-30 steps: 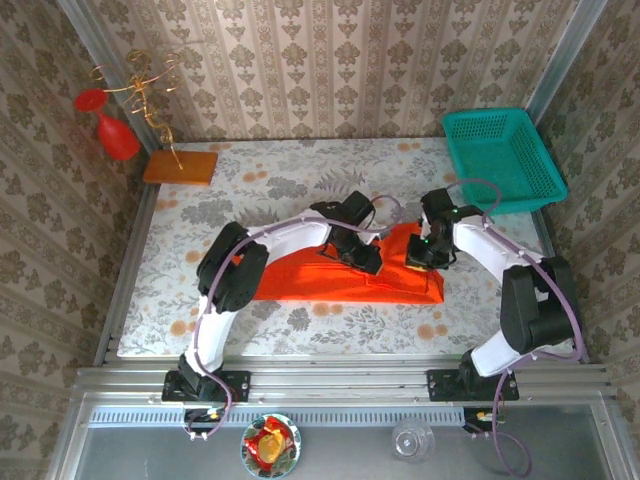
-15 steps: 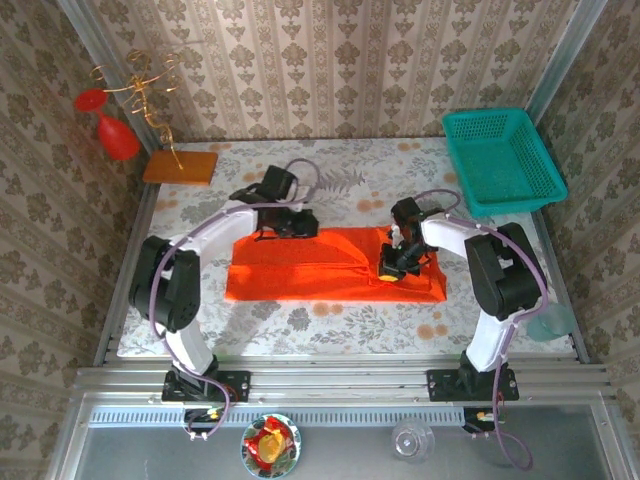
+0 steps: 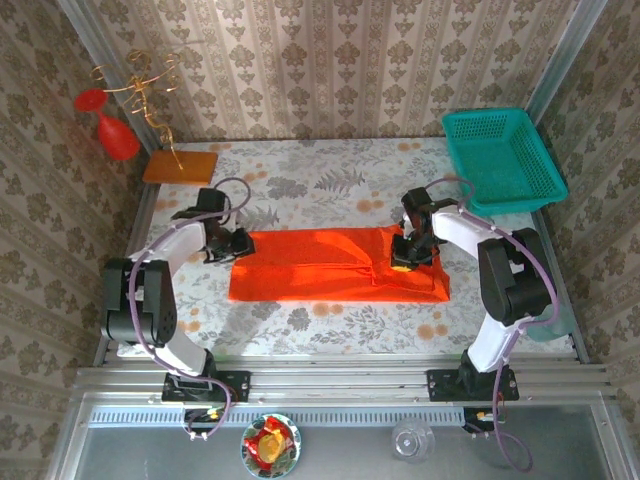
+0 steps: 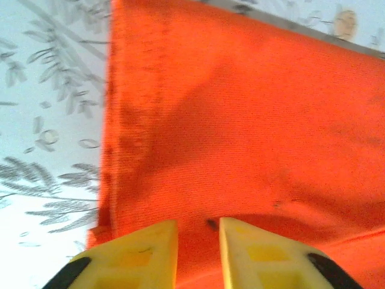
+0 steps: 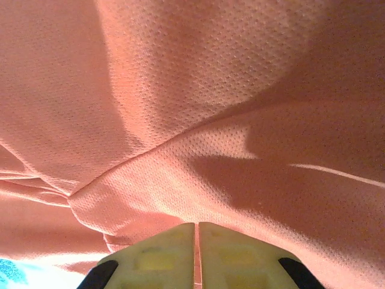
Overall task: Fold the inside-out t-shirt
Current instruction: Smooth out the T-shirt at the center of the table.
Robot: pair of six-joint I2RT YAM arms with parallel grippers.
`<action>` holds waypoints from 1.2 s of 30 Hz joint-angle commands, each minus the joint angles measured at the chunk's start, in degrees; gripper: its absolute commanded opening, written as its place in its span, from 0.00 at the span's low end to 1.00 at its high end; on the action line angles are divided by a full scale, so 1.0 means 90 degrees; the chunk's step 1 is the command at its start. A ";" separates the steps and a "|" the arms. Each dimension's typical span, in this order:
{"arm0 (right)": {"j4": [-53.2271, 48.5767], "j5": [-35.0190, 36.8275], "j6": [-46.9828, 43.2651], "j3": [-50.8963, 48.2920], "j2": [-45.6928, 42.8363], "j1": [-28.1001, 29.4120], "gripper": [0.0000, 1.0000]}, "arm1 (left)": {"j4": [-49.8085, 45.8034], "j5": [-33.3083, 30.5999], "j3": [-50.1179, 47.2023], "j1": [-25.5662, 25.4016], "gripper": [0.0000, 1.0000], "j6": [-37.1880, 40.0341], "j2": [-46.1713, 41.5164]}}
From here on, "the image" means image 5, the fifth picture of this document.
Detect floral tablecloth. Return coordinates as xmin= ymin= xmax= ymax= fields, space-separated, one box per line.
xmin=0 ymin=256 xmax=88 ymax=289

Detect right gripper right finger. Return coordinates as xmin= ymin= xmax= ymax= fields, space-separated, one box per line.
xmin=199 ymin=222 xmax=327 ymax=289

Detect orange t-shirt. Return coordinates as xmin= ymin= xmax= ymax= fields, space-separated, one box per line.
xmin=0 ymin=0 xmax=385 ymax=289

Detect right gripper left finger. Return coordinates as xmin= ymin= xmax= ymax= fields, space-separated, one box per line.
xmin=76 ymin=222 xmax=196 ymax=289

